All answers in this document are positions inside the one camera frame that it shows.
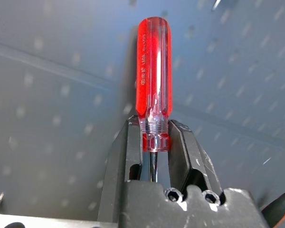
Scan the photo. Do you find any grey perforated pegboard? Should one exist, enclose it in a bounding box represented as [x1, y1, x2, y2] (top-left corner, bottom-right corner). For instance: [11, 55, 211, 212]
[0, 0, 285, 228]

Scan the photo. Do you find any red handled screwdriver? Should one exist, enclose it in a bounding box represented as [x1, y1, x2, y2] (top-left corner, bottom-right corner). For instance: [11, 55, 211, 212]
[134, 16, 174, 184]

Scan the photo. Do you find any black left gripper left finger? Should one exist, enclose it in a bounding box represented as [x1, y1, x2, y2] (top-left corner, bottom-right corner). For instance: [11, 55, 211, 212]
[97, 115, 143, 228]

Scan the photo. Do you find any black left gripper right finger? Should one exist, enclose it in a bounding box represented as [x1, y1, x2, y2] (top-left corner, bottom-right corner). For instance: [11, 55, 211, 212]
[167, 119, 226, 205]

